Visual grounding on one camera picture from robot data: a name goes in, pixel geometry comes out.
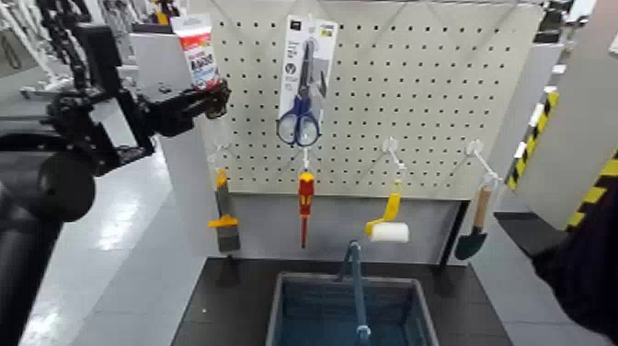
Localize green trowel with wooden handle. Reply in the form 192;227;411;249
452;185;494;261

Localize grey pillar with hazard stripes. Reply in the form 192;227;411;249
515;0;618;231

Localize white wheeled frame stand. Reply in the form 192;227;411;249
0;0;66;100

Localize blue scissors on white card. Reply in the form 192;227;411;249
275;14;339;149

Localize yellow handled white paint roller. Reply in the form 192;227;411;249
363;179;411;244

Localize beige perforated pegboard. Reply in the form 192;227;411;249
180;0;547;202

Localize black background robot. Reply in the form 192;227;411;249
35;0;90;90

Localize red yellow screwdriver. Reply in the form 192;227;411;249
297;170;316;250

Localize yellow background object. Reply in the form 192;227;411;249
152;0;183;27

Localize dark background machine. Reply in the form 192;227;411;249
532;0;577;46

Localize teal and grey plastic crate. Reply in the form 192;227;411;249
264;271;441;346

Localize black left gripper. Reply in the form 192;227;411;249
140;79;232;139

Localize yellow grey scraper brush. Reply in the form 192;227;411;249
207;167;242;254

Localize black stand post with foot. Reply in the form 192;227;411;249
436;200;471;267

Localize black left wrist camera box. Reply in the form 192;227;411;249
73;22;123;96

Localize red white glue tube pack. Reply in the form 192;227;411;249
170;13;223;92

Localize white partition panel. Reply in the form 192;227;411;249
496;42;565;206

